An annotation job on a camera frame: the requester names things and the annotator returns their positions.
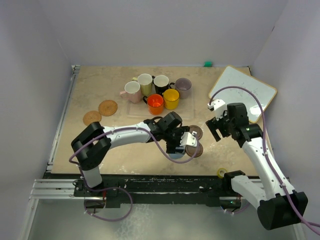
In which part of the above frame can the orange mug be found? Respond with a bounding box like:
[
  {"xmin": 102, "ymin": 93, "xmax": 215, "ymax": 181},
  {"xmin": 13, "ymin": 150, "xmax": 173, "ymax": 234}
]
[{"xmin": 142, "ymin": 93, "xmax": 164, "ymax": 116}]

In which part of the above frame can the yellow mug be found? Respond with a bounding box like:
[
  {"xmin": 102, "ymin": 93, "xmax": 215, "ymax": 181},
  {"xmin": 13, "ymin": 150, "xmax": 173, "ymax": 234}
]
[{"xmin": 163, "ymin": 89, "xmax": 180, "ymax": 110}]

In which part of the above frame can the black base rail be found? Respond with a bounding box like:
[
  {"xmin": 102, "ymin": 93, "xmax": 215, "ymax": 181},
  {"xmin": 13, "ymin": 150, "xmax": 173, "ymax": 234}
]
[{"xmin": 43, "ymin": 172, "xmax": 247, "ymax": 209}]

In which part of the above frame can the woven rattan coaster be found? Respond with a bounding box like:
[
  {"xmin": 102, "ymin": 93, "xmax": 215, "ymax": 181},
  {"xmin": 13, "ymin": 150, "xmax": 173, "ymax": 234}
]
[
  {"xmin": 98, "ymin": 100, "xmax": 118, "ymax": 117},
  {"xmin": 82, "ymin": 110, "xmax": 102, "ymax": 126}
]

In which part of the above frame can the aluminium frame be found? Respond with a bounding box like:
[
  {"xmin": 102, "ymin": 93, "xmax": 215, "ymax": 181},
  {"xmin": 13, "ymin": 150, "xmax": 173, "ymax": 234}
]
[{"xmin": 18, "ymin": 65, "xmax": 81, "ymax": 240}]

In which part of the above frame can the dark wooden coaster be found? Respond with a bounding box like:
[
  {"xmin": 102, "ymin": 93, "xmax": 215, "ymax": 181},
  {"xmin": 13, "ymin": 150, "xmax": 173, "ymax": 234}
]
[
  {"xmin": 185, "ymin": 143, "xmax": 204, "ymax": 158},
  {"xmin": 189, "ymin": 125, "xmax": 203, "ymax": 140}
]

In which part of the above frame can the olive green mug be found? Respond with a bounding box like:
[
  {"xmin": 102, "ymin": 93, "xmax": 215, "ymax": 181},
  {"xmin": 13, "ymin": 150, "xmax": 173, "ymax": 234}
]
[{"xmin": 132, "ymin": 73, "xmax": 153, "ymax": 96}]

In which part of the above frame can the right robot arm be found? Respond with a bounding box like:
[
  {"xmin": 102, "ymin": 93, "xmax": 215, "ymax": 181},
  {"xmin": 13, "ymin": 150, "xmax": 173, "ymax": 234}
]
[{"xmin": 206, "ymin": 99, "xmax": 308, "ymax": 230}]

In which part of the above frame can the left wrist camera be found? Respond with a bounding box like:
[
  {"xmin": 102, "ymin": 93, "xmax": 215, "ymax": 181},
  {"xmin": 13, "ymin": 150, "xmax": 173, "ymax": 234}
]
[{"xmin": 180, "ymin": 132, "xmax": 198, "ymax": 147}]

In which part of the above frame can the yellow tape roll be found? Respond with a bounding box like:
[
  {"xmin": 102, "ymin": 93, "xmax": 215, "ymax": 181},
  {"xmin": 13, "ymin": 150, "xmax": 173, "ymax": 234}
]
[{"xmin": 217, "ymin": 167, "xmax": 228, "ymax": 179}]

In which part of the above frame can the green object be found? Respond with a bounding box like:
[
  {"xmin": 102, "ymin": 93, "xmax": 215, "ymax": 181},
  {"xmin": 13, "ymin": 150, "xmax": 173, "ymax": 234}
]
[{"xmin": 203, "ymin": 61, "xmax": 213, "ymax": 68}]

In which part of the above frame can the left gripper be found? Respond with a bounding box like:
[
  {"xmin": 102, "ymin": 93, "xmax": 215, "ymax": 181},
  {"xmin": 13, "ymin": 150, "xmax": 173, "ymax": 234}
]
[{"xmin": 163, "ymin": 127, "xmax": 190, "ymax": 154}]

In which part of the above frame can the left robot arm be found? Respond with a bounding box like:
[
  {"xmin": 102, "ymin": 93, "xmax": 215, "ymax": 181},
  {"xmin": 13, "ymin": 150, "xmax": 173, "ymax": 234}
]
[{"xmin": 71, "ymin": 111, "xmax": 198, "ymax": 196}]

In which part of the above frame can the pink mug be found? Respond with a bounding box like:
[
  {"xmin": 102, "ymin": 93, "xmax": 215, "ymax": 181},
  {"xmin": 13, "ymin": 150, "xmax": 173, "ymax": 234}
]
[{"xmin": 119, "ymin": 81, "xmax": 142, "ymax": 104}]

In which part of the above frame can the clear plastic tray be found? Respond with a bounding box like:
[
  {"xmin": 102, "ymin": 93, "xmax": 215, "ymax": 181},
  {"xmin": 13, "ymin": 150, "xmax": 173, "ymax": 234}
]
[{"xmin": 126, "ymin": 89, "xmax": 195, "ymax": 120}]

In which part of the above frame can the small whiteboard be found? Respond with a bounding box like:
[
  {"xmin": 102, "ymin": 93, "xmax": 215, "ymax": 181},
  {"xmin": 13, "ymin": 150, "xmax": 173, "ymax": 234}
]
[{"xmin": 208, "ymin": 66, "xmax": 277, "ymax": 123}]

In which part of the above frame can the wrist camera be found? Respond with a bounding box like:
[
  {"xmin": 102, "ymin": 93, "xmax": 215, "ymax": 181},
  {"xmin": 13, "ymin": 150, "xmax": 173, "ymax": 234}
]
[
  {"xmin": 180, "ymin": 132, "xmax": 198, "ymax": 147},
  {"xmin": 207, "ymin": 99, "xmax": 227, "ymax": 120}
]

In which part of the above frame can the purple grey mug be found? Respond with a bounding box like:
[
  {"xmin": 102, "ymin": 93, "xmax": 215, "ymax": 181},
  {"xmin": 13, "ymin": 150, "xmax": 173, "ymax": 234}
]
[{"xmin": 169, "ymin": 78, "xmax": 192, "ymax": 99}]

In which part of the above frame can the black mug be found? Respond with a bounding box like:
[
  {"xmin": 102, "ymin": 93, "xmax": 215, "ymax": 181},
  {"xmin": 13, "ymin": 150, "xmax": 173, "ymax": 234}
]
[{"xmin": 152, "ymin": 75, "xmax": 170, "ymax": 95}]

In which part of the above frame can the blue smiley coaster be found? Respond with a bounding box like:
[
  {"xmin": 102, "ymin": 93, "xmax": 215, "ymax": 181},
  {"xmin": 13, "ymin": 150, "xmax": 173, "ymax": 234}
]
[{"xmin": 168, "ymin": 153, "xmax": 184, "ymax": 160}]

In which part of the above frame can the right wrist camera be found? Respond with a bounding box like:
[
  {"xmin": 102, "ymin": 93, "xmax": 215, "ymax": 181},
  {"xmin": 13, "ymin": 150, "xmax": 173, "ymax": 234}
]
[{"xmin": 207, "ymin": 99, "xmax": 227, "ymax": 120}]

